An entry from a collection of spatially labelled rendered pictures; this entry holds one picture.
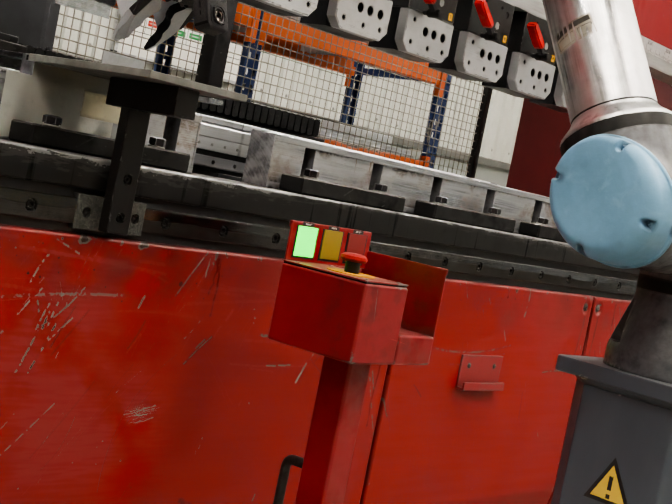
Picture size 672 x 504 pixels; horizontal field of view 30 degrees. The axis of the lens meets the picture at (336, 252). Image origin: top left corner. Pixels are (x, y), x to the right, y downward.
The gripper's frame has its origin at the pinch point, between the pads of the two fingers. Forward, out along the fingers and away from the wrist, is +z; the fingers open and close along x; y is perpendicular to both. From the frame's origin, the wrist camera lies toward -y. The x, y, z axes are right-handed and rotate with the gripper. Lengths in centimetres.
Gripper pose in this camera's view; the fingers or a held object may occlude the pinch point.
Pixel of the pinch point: (137, 41)
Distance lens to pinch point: 180.9
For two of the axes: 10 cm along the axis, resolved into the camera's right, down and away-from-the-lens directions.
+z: -6.7, 6.4, 3.9
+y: -5.0, -7.7, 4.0
